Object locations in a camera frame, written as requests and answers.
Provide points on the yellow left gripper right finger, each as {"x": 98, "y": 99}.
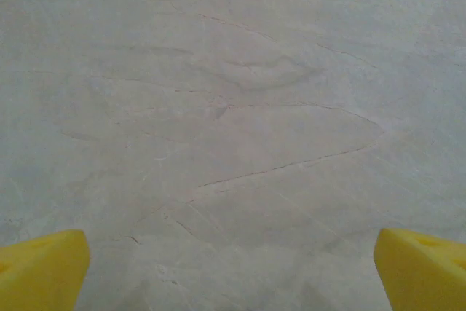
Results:
{"x": 422, "y": 278}

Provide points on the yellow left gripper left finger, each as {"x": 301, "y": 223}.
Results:
{"x": 40, "y": 274}

